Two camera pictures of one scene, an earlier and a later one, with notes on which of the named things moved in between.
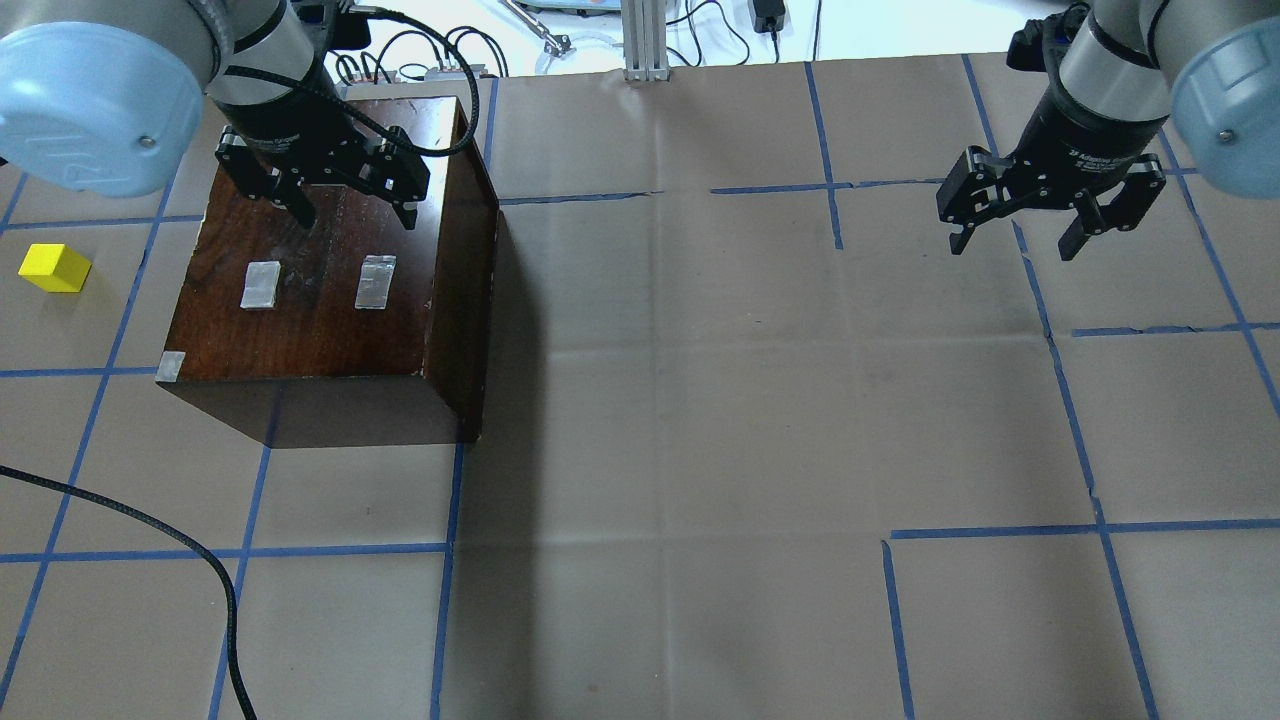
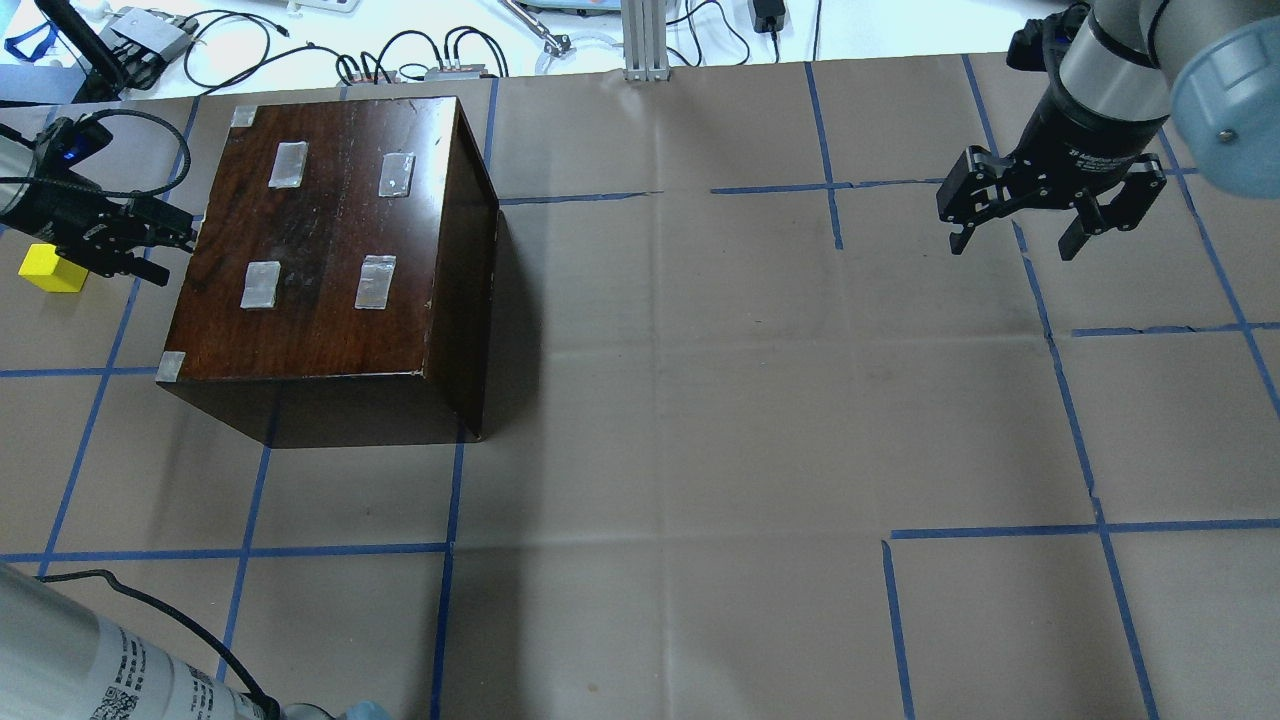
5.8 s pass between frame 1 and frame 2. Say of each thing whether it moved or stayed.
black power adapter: stayed
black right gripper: stayed
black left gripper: moved
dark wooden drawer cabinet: stayed
